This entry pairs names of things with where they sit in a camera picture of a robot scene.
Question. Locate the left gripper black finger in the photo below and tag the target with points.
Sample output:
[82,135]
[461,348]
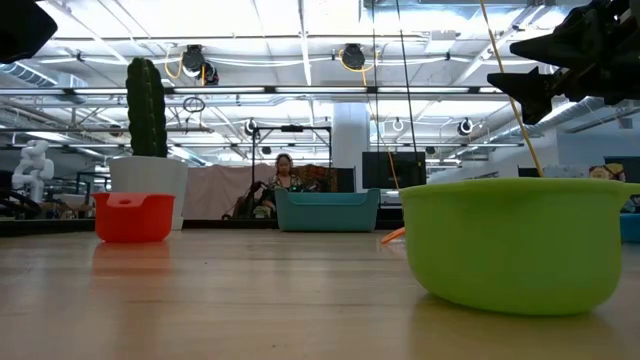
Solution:
[22,27]

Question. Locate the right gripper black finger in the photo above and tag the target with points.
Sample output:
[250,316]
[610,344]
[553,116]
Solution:
[565,47]
[535,92]

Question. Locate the green measuring cup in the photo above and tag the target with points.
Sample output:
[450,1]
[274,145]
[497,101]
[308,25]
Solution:
[515,250]

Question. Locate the light blue measuring cup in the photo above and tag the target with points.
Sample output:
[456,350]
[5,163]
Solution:
[631,227]

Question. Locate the orange measuring cup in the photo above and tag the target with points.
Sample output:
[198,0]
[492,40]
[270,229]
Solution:
[392,236]

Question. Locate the red measuring cup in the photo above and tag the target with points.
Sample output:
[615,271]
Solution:
[135,222]

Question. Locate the teal plastic basket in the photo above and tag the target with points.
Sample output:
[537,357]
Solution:
[327,212]

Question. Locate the colourful poster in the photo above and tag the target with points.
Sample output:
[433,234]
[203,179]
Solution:
[607,172]

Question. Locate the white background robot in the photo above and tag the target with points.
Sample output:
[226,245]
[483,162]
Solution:
[32,167]

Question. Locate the green cactus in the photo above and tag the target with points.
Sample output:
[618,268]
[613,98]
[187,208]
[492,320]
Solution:
[146,110]

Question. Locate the black monitor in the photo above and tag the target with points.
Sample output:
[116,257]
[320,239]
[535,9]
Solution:
[385,170]

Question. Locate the white plant pot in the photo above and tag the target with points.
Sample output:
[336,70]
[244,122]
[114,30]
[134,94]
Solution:
[150,175]

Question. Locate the patterned orange tapestry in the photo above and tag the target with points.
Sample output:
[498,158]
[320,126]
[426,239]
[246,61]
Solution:
[325,177]

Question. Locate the beige cloth partition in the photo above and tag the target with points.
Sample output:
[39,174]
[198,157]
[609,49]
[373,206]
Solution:
[215,190]

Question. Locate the person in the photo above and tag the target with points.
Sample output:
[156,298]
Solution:
[283,180]

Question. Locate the silver ventilation duct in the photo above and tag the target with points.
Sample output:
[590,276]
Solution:
[580,111]

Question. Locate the black aluminium table frame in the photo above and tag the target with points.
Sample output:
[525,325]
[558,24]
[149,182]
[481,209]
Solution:
[50,227]

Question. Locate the black stand frame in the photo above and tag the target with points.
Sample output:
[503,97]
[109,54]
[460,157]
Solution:
[292,128]

